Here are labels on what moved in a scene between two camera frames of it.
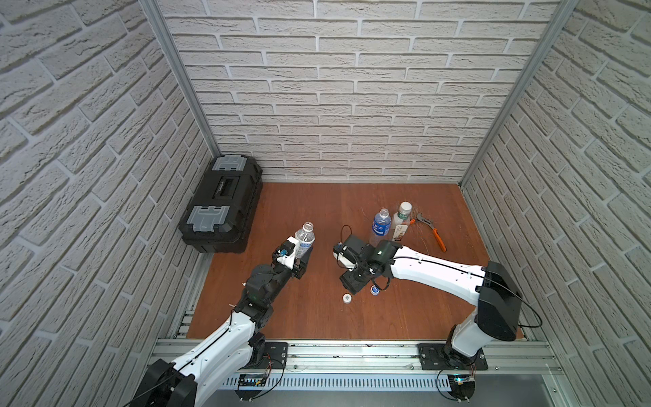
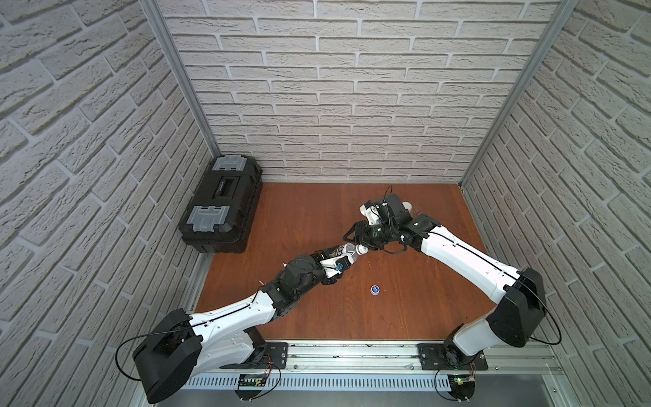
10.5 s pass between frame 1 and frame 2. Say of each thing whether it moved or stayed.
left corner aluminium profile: stayed
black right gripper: moved
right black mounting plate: stayed
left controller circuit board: stayed
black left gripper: moved
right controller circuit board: stayed
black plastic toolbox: stayed
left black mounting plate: stayed
